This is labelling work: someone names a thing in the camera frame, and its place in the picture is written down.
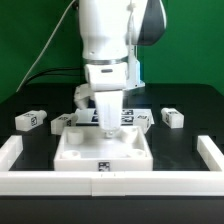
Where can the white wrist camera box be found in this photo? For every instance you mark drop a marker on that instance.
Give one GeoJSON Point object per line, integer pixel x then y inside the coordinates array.
{"type": "Point", "coordinates": [83, 94]}

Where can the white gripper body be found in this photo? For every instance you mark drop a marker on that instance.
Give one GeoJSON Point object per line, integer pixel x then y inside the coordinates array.
{"type": "Point", "coordinates": [107, 83]}

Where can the white square table top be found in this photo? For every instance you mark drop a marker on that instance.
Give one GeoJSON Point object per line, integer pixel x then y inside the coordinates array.
{"type": "Point", "coordinates": [85, 148]}

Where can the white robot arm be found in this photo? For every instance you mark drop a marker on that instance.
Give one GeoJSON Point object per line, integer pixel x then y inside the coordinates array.
{"type": "Point", "coordinates": [110, 31]}

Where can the white U-shaped fence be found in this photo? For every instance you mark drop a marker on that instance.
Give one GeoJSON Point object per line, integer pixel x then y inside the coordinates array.
{"type": "Point", "coordinates": [182, 183]}

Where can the white sheet with markers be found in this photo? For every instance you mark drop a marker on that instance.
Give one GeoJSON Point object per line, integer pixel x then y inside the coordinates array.
{"type": "Point", "coordinates": [90, 117]}

